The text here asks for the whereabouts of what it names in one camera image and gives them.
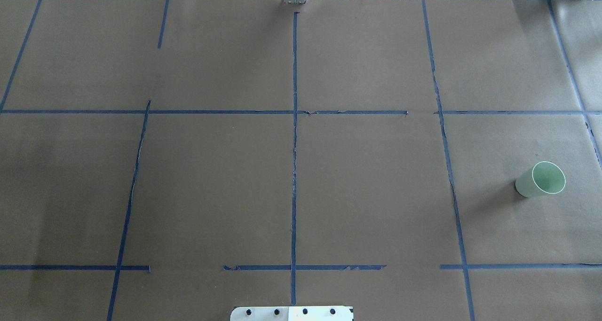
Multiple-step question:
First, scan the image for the light green plastic cup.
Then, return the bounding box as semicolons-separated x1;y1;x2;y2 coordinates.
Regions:
515;162;566;198

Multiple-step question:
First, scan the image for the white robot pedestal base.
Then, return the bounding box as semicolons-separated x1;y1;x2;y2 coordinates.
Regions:
230;305;355;321

